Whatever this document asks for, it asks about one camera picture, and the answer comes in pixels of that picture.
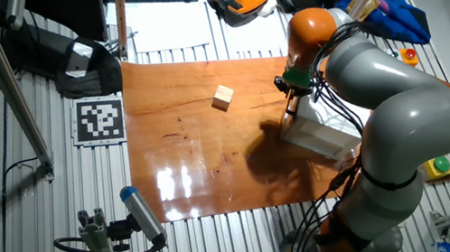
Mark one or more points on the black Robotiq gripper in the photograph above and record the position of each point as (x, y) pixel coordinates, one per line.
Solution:
(292, 90)

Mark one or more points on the light wooden cube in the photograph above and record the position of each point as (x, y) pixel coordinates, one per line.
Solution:
(222, 98)

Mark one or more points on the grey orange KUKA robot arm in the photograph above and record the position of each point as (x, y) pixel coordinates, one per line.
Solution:
(414, 116)

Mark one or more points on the glossy orange wooden board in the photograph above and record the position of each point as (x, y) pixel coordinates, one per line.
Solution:
(185, 147)

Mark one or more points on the grey green-button box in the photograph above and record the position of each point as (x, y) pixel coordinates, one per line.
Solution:
(396, 55)

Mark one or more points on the orange red-button box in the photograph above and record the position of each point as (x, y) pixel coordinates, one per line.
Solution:
(410, 60)

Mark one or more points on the blue cloth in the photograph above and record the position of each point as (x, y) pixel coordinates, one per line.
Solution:
(398, 22)

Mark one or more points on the white printed paper sheet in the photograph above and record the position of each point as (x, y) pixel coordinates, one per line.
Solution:
(163, 29)

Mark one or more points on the yellow green-button box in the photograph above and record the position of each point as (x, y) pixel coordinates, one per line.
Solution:
(433, 169)

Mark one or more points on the black white fiducial marker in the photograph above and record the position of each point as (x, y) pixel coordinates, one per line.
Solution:
(99, 121)

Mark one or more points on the black fabric bag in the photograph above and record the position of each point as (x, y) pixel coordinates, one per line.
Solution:
(96, 77)

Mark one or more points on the shiny grey rectangular device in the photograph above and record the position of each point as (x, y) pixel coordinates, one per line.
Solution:
(79, 59)

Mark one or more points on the white plastic drawer cabinet frame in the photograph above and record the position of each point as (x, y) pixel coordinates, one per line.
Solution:
(304, 114)

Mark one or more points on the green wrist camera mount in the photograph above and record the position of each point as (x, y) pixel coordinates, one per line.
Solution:
(297, 77)

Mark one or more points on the brass bracket plate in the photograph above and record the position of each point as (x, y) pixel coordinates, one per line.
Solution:
(374, 5)

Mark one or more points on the silver camera with blue end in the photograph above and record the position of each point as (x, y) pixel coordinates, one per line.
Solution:
(141, 215)

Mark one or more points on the short aluminium profile mount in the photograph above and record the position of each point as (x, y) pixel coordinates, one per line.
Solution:
(96, 237)

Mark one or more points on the silver depth camera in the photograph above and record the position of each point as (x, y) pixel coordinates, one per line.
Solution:
(16, 4)

